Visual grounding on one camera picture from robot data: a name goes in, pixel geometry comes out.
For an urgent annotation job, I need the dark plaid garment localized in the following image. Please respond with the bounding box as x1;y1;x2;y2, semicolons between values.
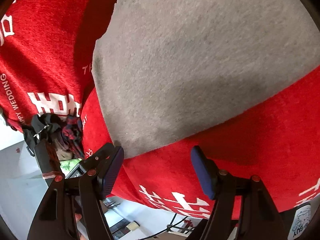
58;115;85;159

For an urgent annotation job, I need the red wedding blanket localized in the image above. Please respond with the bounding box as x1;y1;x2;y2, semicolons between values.
1;0;319;218

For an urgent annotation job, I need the black metal rack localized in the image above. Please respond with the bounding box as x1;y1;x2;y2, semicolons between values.
140;214;199;240

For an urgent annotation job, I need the grey knitted garment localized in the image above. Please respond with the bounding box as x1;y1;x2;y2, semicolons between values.
92;0;319;158

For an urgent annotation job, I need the white cartoon sticker panel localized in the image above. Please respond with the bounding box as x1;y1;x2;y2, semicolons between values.
287;204;311;240

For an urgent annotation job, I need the black garment with zipper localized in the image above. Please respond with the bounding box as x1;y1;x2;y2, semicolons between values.
22;114;63;156

